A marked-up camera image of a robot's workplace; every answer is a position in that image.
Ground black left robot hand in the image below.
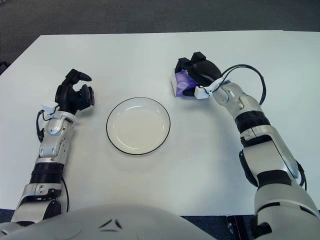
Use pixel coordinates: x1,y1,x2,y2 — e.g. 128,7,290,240
54,69,96,116

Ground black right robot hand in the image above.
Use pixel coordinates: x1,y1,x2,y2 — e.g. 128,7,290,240
174,51,223,97

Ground purple tissue paper pack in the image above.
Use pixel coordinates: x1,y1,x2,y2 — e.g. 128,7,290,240
170,69,198,98

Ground white plate with black rim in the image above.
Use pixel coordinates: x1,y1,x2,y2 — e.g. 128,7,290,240
106,96,172,157

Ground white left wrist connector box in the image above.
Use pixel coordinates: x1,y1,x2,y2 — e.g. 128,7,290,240
41,101,58,115

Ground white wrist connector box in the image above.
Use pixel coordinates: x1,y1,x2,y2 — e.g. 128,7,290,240
41,101,58,115
194,77,232,100

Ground white right wrist connector box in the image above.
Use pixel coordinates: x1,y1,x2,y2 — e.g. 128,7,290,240
194,77,232,100

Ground grey robot torso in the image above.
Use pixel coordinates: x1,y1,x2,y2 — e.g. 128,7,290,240
0,203,256,240

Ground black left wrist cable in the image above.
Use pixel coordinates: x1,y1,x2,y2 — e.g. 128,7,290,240
36,104,60,144

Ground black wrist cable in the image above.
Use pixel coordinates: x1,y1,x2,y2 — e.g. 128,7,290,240
36,104,60,144
219,64,267,106

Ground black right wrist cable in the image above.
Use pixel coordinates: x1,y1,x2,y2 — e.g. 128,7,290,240
219,64,267,106

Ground black left elbow cable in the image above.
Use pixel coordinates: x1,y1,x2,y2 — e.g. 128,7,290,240
61,178,70,213

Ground black elbow cable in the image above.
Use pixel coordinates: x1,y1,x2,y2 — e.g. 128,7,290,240
296,159,308,192
61,178,70,213

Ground black right elbow cable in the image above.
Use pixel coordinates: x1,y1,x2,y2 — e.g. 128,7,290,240
296,159,308,192

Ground black table frame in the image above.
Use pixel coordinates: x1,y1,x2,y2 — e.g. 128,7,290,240
226,214,258,240

